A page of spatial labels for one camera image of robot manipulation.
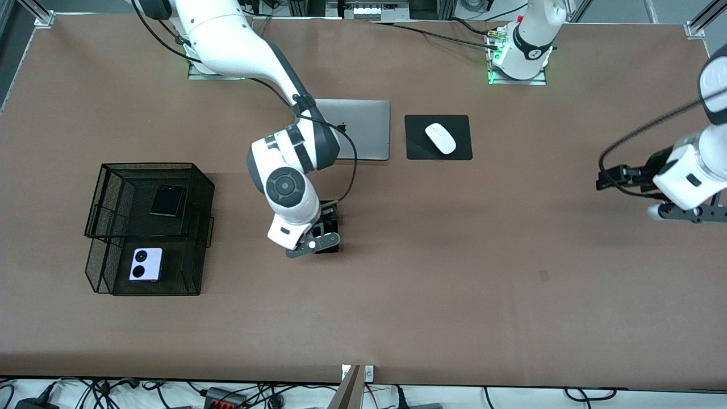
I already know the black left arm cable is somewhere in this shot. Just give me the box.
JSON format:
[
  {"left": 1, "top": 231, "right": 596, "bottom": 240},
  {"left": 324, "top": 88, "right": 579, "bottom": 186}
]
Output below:
[{"left": 598, "top": 91, "right": 727, "bottom": 199}]

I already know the silver laptop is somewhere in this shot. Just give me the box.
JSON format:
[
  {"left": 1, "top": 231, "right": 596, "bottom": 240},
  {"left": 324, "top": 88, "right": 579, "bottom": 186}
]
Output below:
[{"left": 307, "top": 99, "right": 391, "bottom": 161}]

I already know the short thick black cable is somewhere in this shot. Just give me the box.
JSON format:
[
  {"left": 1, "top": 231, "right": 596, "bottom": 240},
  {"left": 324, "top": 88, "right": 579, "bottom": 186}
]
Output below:
[{"left": 450, "top": 17, "right": 494, "bottom": 37}]

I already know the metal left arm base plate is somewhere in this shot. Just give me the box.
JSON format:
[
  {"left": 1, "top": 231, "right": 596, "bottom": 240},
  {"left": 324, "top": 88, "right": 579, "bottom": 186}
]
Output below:
[{"left": 487, "top": 26, "right": 549, "bottom": 86}]

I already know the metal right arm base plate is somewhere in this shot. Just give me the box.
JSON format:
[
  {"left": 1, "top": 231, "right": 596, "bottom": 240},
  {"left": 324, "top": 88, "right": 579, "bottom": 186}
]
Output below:
[{"left": 187, "top": 57, "right": 246, "bottom": 81}]

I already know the grey device with white plugs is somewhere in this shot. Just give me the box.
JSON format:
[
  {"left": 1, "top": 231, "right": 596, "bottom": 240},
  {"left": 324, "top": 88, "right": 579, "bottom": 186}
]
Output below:
[{"left": 327, "top": 0, "right": 411, "bottom": 21}]

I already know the black and red power strip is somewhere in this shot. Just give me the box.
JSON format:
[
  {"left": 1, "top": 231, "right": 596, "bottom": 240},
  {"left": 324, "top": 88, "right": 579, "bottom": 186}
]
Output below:
[{"left": 203, "top": 386, "right": 249, "bottom": 409}]

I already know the long black phone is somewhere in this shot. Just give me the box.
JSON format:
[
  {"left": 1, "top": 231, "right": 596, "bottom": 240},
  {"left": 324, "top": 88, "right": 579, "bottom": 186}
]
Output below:
[{"left": 311, "top": 199, "right": 340, "bottom": 254}]

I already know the black square folding phone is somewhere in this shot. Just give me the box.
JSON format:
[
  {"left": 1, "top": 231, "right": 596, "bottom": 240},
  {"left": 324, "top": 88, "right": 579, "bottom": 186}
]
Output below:
[{"left": 149, "top": 184, "right": 189, "bottom": 219}]

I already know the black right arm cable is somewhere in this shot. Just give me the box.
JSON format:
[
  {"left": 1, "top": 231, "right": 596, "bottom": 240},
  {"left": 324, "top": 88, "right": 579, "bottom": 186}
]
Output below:
[{"left": 131, "top": 0, "right": 358, "bottom": 205}]

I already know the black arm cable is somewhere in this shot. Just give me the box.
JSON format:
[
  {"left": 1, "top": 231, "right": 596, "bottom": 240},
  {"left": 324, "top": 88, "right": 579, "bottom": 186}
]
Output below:
[
  {"left": 131, "top": 0, "right": 358, "bottom": 205},
  {"left": 598, "top": 91, "right": 727, "bottom": 199}
]

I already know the black mesh two-tier tray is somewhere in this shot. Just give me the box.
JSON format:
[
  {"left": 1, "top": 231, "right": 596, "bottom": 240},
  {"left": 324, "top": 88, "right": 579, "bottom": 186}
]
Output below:
[{"left": 84, "top": 163, "right": 215, "bottom": 297}]

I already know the long thin black cable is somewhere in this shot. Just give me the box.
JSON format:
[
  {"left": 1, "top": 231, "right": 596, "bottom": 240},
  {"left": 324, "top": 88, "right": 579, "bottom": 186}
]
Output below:
[{"left": 368, "top": 20, "right": 500, "bottom": 51}]

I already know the lavender phone with two lenses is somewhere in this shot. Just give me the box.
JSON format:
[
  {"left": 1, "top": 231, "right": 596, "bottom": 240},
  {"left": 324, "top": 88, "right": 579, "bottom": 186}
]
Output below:
[{"left": 128, "top": 248, "right": 164, "bottom": 282}]

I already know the wooden camera stand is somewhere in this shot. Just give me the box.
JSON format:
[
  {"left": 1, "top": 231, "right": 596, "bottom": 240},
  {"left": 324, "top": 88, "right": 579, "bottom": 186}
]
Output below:
[{"left": 327, "top": 364, "right": 364, "bottom": 409}]

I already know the black mouse pad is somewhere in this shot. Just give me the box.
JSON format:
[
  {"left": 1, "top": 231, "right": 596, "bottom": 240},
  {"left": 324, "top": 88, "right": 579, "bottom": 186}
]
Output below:
[{"left": 404, "top": 114, "right": 473, "bottom": 161}]

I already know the white computer mouse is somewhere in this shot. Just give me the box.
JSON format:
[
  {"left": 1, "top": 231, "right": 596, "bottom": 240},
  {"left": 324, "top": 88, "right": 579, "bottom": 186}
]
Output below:
[{"left": 425, "top": 123, "right": 457, "bottom": 155}]

